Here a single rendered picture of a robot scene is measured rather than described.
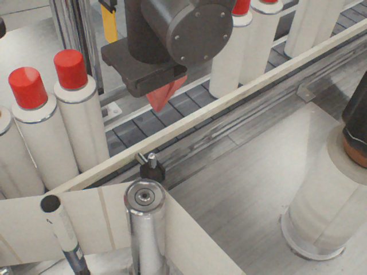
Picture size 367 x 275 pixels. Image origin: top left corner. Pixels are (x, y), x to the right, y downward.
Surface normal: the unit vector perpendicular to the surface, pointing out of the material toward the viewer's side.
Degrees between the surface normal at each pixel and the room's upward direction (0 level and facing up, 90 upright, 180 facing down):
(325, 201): 92
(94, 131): 90
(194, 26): 91
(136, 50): 91
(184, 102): 0
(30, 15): 0
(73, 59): 2
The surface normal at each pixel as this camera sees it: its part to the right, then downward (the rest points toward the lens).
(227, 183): 0.05, -0.62
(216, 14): 0.44, 0.72
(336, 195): -0.69, 0.51
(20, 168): 0.83, 0.46
